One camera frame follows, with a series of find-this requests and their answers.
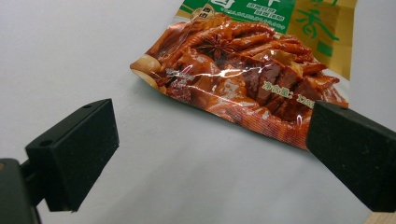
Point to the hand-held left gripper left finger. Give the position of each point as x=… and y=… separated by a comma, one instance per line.
x=73, y=155

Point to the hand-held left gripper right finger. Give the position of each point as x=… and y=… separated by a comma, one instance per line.
x=355, y=146

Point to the braised meat snack packet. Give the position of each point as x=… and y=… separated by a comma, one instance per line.
x=243, y=71

